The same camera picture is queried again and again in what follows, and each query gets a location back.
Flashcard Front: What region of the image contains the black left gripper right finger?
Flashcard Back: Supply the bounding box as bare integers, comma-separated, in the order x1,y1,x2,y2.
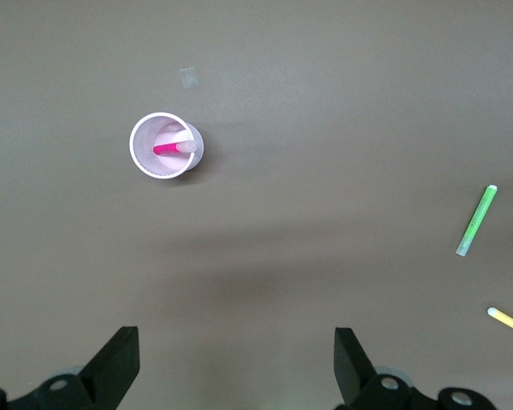
333,327,497,410

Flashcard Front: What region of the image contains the yellow highlighter marker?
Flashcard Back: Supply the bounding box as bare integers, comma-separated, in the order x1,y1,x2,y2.
486,307,513,338

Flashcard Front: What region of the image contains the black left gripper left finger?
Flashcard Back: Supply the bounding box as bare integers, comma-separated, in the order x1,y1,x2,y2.
0,326,140,410

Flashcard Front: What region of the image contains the pink highlighter marker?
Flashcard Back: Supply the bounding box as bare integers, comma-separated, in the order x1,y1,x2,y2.
152,139,198,156

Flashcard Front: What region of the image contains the green highlighter marker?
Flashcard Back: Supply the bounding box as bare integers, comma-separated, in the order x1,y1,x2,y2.
455,184,498,258

